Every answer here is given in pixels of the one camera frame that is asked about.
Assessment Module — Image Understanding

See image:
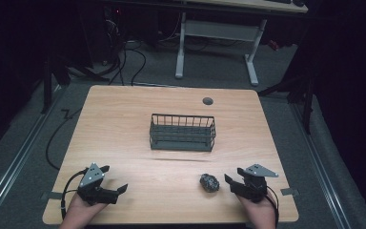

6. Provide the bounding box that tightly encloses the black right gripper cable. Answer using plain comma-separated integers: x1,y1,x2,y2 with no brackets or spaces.
265,185,280,229

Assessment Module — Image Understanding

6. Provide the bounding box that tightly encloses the black metal stand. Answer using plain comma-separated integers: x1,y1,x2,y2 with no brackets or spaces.
39,52,111,115
256,71,316,135

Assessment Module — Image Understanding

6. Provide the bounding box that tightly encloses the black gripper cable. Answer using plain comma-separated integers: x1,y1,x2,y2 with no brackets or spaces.
60,169,89,221
265,185,280,229

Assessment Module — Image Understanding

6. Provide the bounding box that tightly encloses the person's right hand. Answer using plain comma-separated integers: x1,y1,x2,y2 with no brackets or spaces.
235,193,277,229

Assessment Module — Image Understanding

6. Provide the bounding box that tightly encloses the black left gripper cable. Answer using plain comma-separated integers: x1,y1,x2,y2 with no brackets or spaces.
60,169,89,221

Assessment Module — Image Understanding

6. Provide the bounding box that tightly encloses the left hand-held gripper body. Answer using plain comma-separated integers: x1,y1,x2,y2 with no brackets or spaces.
76,162,120,206

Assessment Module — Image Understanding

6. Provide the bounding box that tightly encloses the small red object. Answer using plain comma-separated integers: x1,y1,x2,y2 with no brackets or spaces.
267,39,281,52

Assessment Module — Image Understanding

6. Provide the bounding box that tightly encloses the white-framed desk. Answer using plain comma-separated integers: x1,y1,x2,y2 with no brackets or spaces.
173,0,310,87

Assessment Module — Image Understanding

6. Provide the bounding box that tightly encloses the metal floor rail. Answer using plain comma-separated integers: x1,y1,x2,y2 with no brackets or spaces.
0,85,65,223
289,103,353,229

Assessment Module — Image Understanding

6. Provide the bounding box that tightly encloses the person's left hand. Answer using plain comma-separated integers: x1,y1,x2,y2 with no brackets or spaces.
59,193,109,229

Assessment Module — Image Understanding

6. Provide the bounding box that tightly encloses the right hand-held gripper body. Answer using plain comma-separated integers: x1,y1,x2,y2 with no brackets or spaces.
229,163,280,203

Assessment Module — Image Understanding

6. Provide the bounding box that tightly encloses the grey tape strip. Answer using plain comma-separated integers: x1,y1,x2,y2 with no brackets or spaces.
40,191,64,201
279,187,300,197

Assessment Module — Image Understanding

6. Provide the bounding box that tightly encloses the dark grey wire basket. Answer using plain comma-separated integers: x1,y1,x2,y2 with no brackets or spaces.
149,113,217,153

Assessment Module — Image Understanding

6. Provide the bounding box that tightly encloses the black floor cable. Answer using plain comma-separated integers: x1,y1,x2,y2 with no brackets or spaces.
45,108,83,172

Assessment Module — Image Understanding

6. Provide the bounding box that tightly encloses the bundle of black cables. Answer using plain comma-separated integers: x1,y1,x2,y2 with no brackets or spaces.
103,12,148,87

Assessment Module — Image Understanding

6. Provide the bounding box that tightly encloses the dark ball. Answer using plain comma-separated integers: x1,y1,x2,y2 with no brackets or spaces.
199,173,220,194

